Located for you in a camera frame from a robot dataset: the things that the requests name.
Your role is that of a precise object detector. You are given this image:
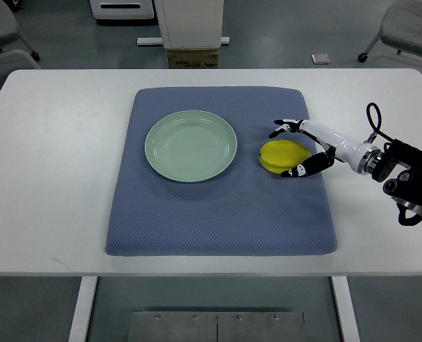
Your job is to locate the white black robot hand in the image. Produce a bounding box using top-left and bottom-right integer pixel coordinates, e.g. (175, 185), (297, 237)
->
(269, 119), (382, 178)

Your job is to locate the yellow starfruit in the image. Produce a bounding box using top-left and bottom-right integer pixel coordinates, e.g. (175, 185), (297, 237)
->
(259, 140), (312, 175)

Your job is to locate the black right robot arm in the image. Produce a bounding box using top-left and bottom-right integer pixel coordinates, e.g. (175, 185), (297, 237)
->
(364, 103), (422, 227)

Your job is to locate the small grey floor plate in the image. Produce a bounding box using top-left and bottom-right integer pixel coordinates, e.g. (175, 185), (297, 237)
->
(311, 53), (331, 65)

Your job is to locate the light green plate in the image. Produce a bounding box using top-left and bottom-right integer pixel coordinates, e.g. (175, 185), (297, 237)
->
(144, 110), (238, 183)

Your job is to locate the blue textured mat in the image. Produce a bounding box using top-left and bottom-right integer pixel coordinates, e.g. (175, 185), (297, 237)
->
(104, 85), (339, 257)

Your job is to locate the grey office chair right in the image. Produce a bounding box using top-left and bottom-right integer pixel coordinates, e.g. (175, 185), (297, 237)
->
(357, 1), (422, 68)

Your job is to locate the grey office chair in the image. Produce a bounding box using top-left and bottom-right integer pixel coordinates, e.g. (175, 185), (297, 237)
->
(357, 1), (422, 68)
(0, 1), (40, 82)

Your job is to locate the white right table leg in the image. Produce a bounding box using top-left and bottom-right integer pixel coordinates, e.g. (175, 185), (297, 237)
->
(331, 276), (361, 342)

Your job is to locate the white table leg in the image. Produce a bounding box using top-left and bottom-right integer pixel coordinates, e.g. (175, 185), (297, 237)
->
(68, 276), (98, 342)
(331, 276), (361, 342)

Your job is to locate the cardboard box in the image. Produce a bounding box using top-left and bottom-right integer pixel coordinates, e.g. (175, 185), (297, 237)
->
(168, 48), (220, 69)

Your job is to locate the white machine with slot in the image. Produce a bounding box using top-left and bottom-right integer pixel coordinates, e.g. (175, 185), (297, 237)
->
(89, 0), (155, 20)

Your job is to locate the white left table leg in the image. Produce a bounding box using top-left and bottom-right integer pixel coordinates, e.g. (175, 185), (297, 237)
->
(68, 276), (98, 342)

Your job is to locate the grey office chair left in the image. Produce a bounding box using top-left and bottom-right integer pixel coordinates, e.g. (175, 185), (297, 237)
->
(0, 1), (40, 82)

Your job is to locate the white pedestal column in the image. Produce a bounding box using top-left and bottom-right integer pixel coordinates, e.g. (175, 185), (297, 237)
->
(137, 0), (230, 50)

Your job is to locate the metal base plate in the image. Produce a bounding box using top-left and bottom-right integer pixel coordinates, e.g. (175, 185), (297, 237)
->
(128, 311), (308, 341)

